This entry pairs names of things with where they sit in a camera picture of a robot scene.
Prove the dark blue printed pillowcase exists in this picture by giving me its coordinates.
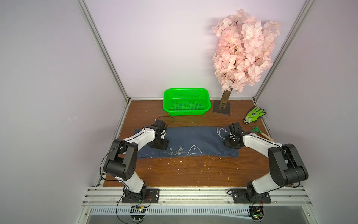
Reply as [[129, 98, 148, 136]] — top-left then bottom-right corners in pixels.
[[138, 126, 239, 159]]

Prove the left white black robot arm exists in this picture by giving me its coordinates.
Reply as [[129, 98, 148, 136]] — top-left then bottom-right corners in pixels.
[[101, 119, 169, 202]]

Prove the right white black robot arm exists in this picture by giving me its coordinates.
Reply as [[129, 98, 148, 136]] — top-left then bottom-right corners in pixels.
[[225, 123, 309, 201]]

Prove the green work glove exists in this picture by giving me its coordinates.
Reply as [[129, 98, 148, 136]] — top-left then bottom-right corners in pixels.
[[243, 107, 266, 124]]

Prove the green plastic basket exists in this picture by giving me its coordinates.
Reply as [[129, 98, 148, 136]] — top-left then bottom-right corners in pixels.
[[163, 88, 211, 116]]

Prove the left controller board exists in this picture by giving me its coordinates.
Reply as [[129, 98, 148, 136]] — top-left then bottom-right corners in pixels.
[[130, 206, 147, 223]]

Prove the controller board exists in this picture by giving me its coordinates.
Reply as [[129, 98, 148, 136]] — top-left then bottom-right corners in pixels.
[[249, 206, 264, 221], [130, 206, 147, 223]]

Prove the right controller board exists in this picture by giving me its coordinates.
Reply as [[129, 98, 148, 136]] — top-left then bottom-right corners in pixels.
[[249, 206, 264, 221]]

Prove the pink artificial blossom tree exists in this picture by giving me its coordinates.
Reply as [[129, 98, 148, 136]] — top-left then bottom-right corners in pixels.
[[213, 9, 281, 113]]

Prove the green hand rake wooden handle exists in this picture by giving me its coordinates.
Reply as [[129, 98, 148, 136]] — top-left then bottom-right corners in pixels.
[[252, 126, 275, 142]]

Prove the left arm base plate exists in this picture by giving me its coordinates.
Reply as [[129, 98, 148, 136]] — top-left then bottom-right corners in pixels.
[[121, 188, 160, 204]]

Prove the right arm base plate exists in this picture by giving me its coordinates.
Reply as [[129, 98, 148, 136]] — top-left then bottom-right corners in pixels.
[[228, 188, 272, 204]]

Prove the aluminium front rail frame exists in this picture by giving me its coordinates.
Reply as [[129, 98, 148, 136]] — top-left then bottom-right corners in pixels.
[[82, 187, 312, 206]]

